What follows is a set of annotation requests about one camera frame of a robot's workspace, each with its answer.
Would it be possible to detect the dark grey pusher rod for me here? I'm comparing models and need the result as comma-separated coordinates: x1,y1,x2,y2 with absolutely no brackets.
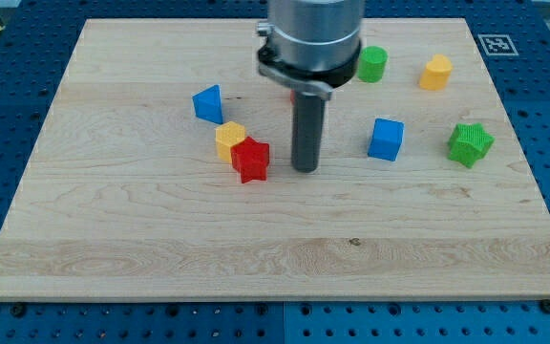
291,91,326,173

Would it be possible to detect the green cylinder block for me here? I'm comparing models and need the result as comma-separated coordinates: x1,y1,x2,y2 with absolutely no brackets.
357,46,389,83

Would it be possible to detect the yellow hexagon block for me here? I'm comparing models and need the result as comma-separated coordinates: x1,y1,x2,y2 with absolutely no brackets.
215,121,246,163

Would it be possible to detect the green star block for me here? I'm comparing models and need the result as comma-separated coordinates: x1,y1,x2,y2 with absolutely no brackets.
448,123,495,168

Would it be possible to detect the wooden board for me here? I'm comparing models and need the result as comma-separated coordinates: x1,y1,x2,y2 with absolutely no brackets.
0,18,550,302

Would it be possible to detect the blue cube block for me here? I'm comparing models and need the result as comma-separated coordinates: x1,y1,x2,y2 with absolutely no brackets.
368,118,405,161

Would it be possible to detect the blue triangle block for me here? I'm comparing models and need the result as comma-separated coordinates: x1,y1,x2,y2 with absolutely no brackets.
192,84,223,124

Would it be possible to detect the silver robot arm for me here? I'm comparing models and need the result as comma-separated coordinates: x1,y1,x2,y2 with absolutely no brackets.
256,0,365,173

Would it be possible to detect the red star block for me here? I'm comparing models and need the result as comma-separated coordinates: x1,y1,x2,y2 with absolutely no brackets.
231,137,270,183

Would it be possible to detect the black clamp ring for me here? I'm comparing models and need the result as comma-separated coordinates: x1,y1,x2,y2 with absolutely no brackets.
257,39,362,101

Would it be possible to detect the white fiducial marker tag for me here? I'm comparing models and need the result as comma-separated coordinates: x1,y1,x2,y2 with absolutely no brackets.
477,33,518,56

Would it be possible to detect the yellow heart block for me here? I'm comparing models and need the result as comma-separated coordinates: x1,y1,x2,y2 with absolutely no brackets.
418,54,454,91

